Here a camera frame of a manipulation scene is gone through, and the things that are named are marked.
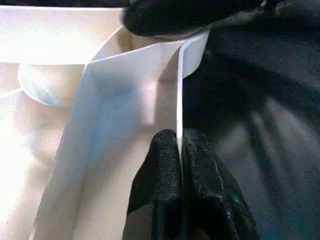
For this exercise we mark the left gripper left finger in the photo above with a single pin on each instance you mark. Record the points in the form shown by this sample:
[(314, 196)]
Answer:
[(157, 195)]

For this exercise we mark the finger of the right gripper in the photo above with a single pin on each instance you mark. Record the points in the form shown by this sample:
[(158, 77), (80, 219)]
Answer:
[(185, 15)]

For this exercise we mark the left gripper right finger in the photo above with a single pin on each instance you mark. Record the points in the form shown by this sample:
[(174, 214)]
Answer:
[(212, 200)]

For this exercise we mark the white plastic table top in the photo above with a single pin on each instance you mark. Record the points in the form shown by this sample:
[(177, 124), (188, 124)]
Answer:
[(100, 100)]

